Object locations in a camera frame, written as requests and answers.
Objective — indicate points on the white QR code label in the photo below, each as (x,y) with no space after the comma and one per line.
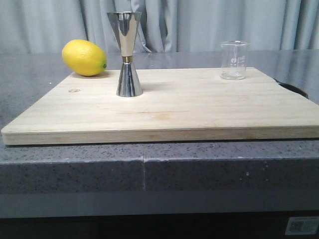
(302,226)

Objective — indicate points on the wooden cutting board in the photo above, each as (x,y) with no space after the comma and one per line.
(176,105)

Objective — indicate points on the grey curtain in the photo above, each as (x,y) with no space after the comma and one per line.
(45,26)

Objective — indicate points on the yellow lemon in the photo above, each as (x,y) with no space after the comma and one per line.
(84,57)

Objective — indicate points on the steel double jigger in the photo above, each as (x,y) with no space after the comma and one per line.
(125,28)

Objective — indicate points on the clear glass beaker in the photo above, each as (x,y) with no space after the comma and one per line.
(234,59)

